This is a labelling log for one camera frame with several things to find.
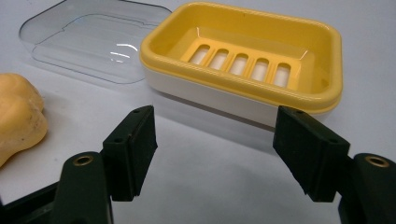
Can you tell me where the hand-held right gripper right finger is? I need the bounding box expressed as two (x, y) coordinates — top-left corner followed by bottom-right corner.
(272, 105), (396, 224)

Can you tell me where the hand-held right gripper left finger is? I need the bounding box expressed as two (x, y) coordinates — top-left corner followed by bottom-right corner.
(50, 105), (159, 224)

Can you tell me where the yellow and white soap dish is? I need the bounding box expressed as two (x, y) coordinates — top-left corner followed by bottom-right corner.
(138, 1), (344, 129)

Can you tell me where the clear plastic soap dish lid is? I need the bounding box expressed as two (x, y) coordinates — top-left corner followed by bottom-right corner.
(18, 0), (173, 85)

